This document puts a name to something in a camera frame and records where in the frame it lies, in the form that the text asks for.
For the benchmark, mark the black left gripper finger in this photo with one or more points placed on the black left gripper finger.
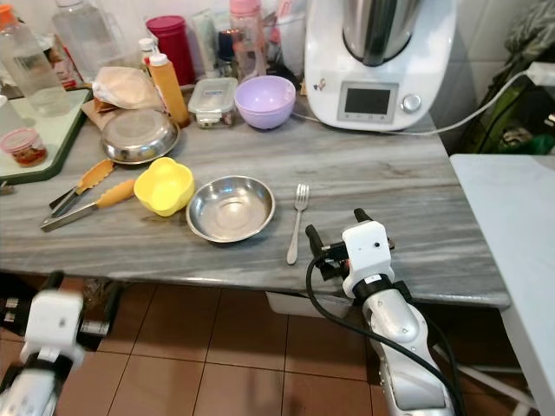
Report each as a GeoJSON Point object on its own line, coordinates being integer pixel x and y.
{"type": "Point", "coordinates": [104, 314]}
{"type": "Point", "coordinates": [53, 283]}

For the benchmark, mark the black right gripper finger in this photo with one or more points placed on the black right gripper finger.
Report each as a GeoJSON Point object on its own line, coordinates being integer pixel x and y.
{"type": "Point", "coordinates": [362, 217]}
{"type": "Point", "coordinates": [316, 243]}

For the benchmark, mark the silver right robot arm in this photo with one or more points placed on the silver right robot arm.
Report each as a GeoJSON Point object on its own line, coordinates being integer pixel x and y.
{"type": "Point", "coordinates": [403, 347]}

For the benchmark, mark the white plastic bin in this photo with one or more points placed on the white plastic bin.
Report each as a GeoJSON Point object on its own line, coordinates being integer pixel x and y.
{"type": "Point", "coordinates": [295, 303]}

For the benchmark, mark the round steel bowl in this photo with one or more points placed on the round steel bowl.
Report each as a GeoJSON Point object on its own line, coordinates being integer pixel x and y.
{"type": "Point", "coordinates": [231, 210]}

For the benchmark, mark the steel tongs with orange tips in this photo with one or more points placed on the steel tongs with orange tips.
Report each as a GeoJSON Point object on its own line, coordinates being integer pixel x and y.
{"type": "Point", "coordinates": [114, 193]}

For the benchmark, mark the small tub with red sauce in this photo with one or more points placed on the small tub with red sauce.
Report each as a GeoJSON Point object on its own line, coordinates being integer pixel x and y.
{"type": "Point", "coordinates": [24, 147]}

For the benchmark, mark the yellow silicone cup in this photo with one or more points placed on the yellow silicone cup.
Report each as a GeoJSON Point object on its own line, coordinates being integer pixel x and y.
{"type": "Point", "coordinates": [164, 188]}

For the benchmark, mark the white folding table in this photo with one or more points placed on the white folding table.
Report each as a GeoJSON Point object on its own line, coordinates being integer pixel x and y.
{"type": "Point", "coordinates": [512, 225]}

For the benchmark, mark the purple plastic bowl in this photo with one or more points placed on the purple plastic bowl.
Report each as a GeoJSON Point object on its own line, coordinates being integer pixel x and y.
{"type": "Point", "coordinates": [264, 102]}

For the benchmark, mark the white kitchen cooking machine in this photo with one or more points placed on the white kitchen cooking machine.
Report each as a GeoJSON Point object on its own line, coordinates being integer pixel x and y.
{"type": "Point", "coordinates": [412, 74]}

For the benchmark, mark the green serving tray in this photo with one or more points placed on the green serving tray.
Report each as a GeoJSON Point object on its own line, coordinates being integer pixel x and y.
{"type": "Point", "coordinates": [62, 126]}

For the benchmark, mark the shallow steel plate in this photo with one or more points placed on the shallow steel plate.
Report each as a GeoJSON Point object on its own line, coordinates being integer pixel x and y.
{"type": "Point", "coordinates": [139, 137]}

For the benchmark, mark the clear lidded food container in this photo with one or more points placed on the clear lidded food container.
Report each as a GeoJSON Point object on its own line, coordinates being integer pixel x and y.
{"type": "Point", "coordinates": [212, 100]}

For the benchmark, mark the dark green bag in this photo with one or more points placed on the dark green bag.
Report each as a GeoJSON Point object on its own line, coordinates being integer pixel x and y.
{"type": "Point", "coordinates": [512, 113]}

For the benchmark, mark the plastic bag with bread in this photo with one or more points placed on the plastic bag with bread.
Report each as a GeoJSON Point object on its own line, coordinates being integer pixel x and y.
{"type": "Point", "coordinates": [126, 87]}

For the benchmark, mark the small dark bottle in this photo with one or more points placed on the small dark bottle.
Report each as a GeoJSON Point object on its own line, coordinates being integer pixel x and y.
{"type": "Point", "coordinates": [226, 52]}

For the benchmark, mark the orange squeeze sauce bottle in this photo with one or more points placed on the orange squeeze sauce bottle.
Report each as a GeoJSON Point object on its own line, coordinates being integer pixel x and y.
{"type": "Point", "coordinates": [169, 91]}

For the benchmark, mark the clear bottle with orange cap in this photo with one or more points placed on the clear bottle with orange cap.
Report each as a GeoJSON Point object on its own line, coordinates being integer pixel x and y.
{"type": "Point", "coordinates": [30, 69]}

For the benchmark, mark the pink drinking bottle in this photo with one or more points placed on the pink drinking bottle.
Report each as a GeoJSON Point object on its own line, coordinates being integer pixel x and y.
{"type": "Point", "coordinates": [247, 35]}

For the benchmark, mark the white power adapter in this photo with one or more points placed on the white power adapter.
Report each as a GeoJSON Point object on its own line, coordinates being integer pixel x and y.
{"type": "Point", "coordinates": [542, 74]}

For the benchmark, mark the dark red plastic jar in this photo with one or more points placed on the dark red plastic jar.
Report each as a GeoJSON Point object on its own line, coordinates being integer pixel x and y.
{"type": "Point", "coordinates": [173, 39]}

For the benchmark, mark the large clear plastic bottle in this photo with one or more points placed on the large clear plastic bottle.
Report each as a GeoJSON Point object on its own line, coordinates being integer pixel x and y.
{"type": "Point", "coordinates": [82, 35]}

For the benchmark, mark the small white capped bottle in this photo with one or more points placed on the small white capped bottle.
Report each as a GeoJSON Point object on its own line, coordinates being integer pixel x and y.
{"type": "Point", "coordinates": [146, 48]}

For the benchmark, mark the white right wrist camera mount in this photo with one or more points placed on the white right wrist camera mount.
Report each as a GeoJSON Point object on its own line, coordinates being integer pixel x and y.
{"type": "Point", "coordinates": [366, 251]}

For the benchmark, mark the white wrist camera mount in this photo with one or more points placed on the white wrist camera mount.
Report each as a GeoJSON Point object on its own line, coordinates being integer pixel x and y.
{"type": "Point", "coordinates": [54, 325]}
{"type": "Point", "coordinates": [366, 251]}

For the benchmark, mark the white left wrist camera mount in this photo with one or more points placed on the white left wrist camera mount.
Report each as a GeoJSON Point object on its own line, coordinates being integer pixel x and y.
{"type": "Point", "coordinates": [54, 325]}

